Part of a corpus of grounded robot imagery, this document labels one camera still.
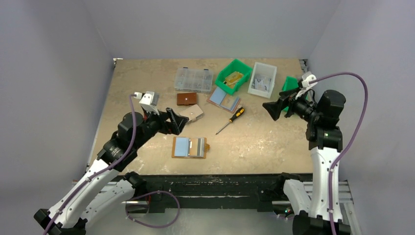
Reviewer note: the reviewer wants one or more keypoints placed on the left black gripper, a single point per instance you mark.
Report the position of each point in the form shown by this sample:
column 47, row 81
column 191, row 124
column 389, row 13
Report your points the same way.
column 164, row 120

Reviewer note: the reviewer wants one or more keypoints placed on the cards in green bin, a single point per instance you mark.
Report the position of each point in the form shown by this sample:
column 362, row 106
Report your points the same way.
column 232, row 79

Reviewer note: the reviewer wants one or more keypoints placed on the yellow black screwdriver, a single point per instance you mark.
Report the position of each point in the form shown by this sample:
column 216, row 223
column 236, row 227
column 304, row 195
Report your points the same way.
column 235, row 116

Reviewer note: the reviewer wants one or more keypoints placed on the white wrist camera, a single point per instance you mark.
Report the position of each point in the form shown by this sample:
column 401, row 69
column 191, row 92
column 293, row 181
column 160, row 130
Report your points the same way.
column 148, row 101
column 308, row 81

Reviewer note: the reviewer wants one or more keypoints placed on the clear plastic organizer box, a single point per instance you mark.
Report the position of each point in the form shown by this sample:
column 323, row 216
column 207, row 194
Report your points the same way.
column 193, row 80

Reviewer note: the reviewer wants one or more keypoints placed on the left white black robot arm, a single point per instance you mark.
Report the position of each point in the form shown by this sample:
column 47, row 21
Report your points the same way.
column 85, row 203

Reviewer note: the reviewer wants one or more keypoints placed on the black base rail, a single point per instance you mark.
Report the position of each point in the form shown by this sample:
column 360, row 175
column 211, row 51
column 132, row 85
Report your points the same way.
column 260, row 192

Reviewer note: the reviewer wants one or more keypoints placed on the green bin right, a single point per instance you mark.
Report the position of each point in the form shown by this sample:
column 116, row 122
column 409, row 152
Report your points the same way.
column 291, row 83

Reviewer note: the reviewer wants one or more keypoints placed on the green bin with cards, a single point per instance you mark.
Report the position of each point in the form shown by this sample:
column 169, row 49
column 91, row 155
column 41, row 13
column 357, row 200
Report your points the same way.
column 235, row 65

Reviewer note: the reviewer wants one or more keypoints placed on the white plastic bin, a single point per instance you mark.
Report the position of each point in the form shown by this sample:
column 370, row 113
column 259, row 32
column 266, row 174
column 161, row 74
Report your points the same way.
column 267, row 70

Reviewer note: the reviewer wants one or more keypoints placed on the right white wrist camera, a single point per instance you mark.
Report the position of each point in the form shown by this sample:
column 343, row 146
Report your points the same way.
column 308, row 81

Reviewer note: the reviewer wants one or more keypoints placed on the beige card holder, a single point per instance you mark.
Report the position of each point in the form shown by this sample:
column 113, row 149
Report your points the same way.
column 193, row 113

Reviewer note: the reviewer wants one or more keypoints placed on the cards in white bin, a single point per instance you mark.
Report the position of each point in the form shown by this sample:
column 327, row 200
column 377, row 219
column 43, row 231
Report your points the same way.
column 261, row 82

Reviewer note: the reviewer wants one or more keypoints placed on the gold card in holder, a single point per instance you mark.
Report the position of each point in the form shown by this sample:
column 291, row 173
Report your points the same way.
column 196, row 147

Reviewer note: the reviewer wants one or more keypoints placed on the stack of loose cards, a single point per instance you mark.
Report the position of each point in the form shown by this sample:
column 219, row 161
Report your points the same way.
column 225, row 101

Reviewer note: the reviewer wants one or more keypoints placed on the mustard yellow card holder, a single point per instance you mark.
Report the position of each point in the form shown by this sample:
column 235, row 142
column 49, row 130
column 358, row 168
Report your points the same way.
column 180, row 148

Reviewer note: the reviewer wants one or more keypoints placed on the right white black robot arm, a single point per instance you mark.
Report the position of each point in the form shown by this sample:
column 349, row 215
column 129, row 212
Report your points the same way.
column 318, row 213

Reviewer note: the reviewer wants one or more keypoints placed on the brown leather card holder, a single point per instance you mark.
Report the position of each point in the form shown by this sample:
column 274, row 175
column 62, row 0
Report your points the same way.
column 186, row 99

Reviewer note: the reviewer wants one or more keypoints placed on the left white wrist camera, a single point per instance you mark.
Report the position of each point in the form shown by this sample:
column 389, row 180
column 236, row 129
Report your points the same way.
column 148, row 101

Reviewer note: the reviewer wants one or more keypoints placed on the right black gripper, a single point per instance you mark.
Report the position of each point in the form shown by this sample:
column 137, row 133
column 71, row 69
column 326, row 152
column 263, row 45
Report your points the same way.
column 287, row 105

